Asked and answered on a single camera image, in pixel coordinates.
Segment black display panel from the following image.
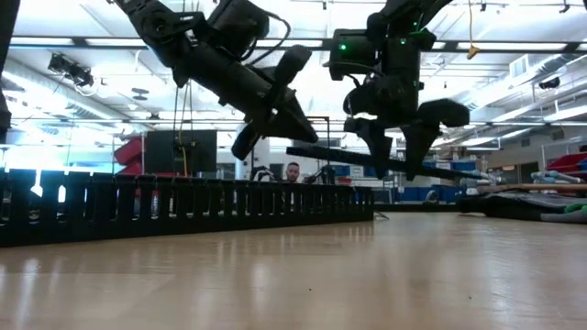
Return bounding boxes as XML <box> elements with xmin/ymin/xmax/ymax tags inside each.
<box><xmin>144</xmin><ymin>129</ymin><xmax>218</xmax><ymax>177</ymax></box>

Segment black mounted camera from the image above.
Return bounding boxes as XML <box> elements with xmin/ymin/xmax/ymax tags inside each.
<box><xmin>47</xmin><ymin>52</ymin><xmax>96</xmax><ymax>89</ymax></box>

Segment yellow hanging pendant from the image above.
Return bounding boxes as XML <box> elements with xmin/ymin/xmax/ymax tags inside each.
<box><xmin>466</xmin><ymin>0</ymin><xmax>482</xmax><ymax>61</ymax></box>

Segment black camera cable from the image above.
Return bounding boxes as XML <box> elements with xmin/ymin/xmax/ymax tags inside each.
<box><xmin>242</xmin><ymin>11</ymin><xmax>294</xmax><ymax>66</ymax></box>

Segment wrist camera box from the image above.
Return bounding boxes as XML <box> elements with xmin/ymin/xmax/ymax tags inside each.
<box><xmin>342</xmin><ymin>84</ymin><xmax>374</xmax><ymax>118</ymax></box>
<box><xmin>273</xmin><ymin>44</ymin><xmax>314</xmax><ymax>94</ymax></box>

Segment grey blue rolled tube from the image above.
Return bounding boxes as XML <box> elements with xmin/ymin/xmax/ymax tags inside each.
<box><xmin>530</xmin><ymin>170</ymin><xmax>584</xmax><ymax>185</ymax></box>
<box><xmin>458</xmin><ymin>169</ymin><xmax>502</xmax><ymax>185</ymax></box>

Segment blue storage bins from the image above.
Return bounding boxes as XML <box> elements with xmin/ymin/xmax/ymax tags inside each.
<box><xmin>338</xmin><ymin>159</ymin><xmax>479</xmax><ymax>203</ymax></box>

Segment red bin shelving rack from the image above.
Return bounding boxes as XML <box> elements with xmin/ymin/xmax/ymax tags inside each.
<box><xmin>112</xmin><ymin>136</ymin><xmax>148</xmax><ymax>176</ymax></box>

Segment wooden workbench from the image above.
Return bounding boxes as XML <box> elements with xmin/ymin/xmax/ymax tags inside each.
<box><xmin>476</xmin><ymin>182</ymin><xmax>587</xmax><ymax>193</ymax></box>

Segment long light bar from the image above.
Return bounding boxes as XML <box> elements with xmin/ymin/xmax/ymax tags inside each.
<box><xmin>0</xmin><ymin>37</ymin><xmax>587</xmax><ymax>53</ymax></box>

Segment black duct cover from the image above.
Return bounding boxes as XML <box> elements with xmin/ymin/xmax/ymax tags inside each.
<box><xmin>285</xmin><ymin>145</ymin><xmax>483</xmax><ymax>182</ymax></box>

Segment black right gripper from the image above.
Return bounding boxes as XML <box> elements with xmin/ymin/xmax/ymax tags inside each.
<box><xmin>343</xmin><ymin>74</ymin><xmax>471</xmax><ymax>182</ymax></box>

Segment person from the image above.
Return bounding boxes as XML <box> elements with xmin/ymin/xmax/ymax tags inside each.
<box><xmin>283</xmin><ymin>160</ymin><xmax>303</xmax><ymax>183</ymax></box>

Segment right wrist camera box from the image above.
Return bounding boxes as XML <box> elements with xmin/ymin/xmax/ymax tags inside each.
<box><xmin>342</xmin><ymin>84</ymin><xmax>374</xmax><ymax>118</ymax></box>

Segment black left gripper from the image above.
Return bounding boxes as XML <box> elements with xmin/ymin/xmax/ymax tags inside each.
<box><xmin>181</xmin><ymin>48</ymin><xmax>320</xmax><ymax>161</ymax></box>

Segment white building column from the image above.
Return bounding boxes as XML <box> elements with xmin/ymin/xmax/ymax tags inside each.
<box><xmin>234</xmin><ymin>123</ymin><xmax>272</xmax><ymax>181</ymax></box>

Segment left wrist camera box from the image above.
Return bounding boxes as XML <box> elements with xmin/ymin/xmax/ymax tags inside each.
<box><xmin>273</xmin><ymin>44</ymin><xmax>314</xmax><ymax>94</ymax></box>

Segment red storage bin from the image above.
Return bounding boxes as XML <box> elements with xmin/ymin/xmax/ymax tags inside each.
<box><xmin>545</xmin><ymin>151</ymin><xmax>587</xmax><ymax>174</ymax></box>

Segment black slotted cable duct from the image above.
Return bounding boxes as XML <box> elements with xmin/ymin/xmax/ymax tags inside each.
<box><xmin>0</xmin><ymin>168</ymin><xmax>375</xmax><ymax>248</ymax></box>

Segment black aluminium table frame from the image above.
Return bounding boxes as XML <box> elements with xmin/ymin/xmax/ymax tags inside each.
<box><xmin>373</xmin><ymin>203</ymin><xmax>460</xmax><ymax>214</ymax></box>

